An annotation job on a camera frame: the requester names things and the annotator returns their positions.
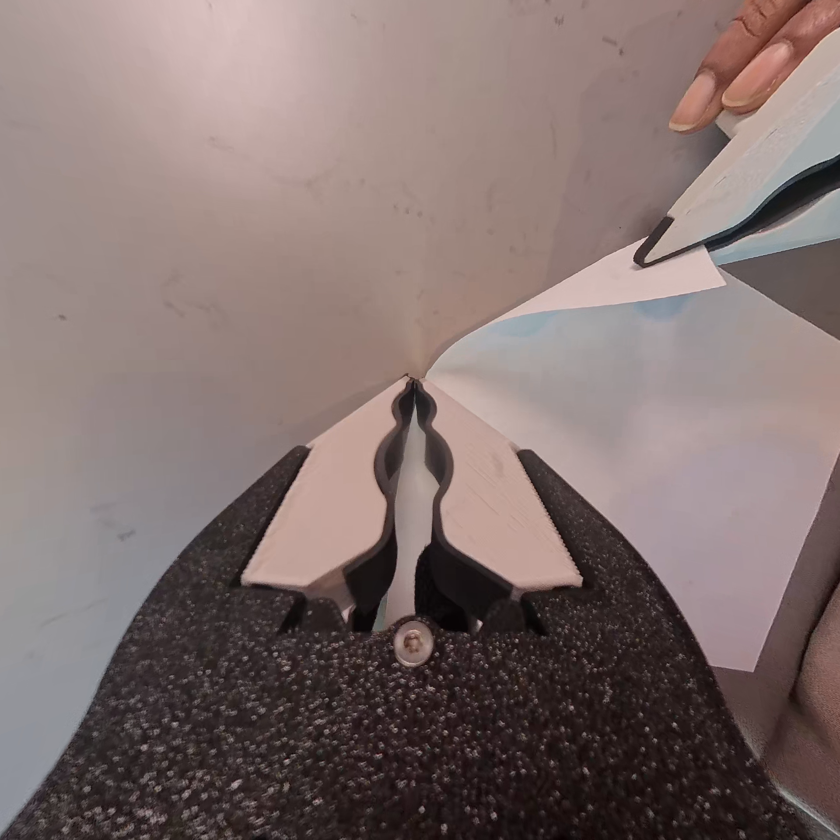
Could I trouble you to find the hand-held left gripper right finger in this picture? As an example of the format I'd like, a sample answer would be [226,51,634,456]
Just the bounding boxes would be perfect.
[413,377,585,632]

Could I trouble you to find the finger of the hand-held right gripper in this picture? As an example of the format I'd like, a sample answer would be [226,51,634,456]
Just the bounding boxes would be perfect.
[705,190,840,268]
[633,85,840,268]

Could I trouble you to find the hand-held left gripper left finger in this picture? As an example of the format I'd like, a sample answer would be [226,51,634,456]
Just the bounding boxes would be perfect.
[240,376,416,632]

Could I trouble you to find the white paper sheet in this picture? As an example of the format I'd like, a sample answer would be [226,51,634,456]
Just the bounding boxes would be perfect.
[374,236,840,673]

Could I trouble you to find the grey desk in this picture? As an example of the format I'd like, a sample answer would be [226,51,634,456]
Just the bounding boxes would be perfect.
[0,0,840,802]

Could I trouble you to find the person's right hand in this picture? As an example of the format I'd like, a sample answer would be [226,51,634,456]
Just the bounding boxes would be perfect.
[669,0,818,135]

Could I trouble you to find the beige printed hoodie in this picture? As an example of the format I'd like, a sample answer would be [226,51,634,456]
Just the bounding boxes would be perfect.
[764,453,840,821]

